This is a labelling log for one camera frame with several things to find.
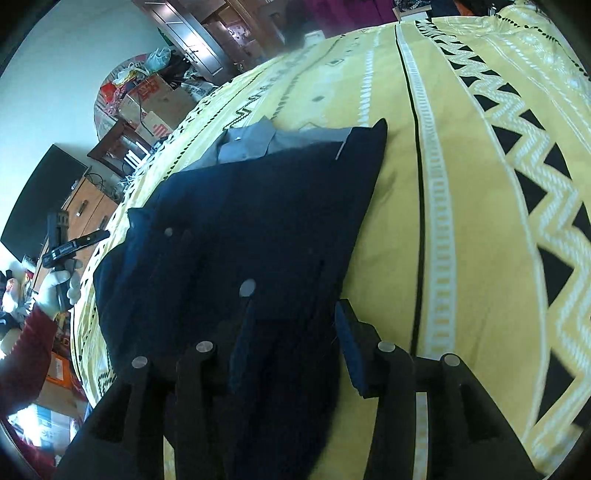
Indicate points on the grey collared shirt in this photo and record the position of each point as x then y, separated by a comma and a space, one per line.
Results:
258, 143

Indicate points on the magenta hanging garment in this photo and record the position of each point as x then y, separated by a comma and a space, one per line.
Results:
346, 9

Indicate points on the pale green plastic bag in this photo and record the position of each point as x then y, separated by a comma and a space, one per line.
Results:
157, 57

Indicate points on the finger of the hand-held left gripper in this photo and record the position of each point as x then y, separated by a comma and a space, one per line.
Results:
90, 239
59, 226

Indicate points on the wooden television cabinet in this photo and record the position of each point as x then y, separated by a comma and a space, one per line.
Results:
90, 207

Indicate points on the person's left hand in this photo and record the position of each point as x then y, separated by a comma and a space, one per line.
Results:
51, 293

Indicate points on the red print cardboard box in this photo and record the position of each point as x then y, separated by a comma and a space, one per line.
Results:
154, 92
157, 125

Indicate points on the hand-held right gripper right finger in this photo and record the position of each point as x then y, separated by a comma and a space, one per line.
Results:
353, 355

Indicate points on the black television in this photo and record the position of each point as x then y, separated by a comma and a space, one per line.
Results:
41, 198

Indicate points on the navy garment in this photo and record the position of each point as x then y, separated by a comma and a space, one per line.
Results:
254, 207

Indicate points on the orange cardboard box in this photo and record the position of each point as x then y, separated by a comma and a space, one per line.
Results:
60, 374

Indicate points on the grey door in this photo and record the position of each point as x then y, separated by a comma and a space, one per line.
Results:
189, 37

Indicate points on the person's left forearm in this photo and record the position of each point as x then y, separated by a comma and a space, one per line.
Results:
23, 355

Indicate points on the yellow patterned blanket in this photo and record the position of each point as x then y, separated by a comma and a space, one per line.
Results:
461, 230

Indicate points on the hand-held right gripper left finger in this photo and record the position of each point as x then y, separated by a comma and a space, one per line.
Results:
242, 350

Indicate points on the brown wooden cabinet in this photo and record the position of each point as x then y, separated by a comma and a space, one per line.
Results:
249, 27

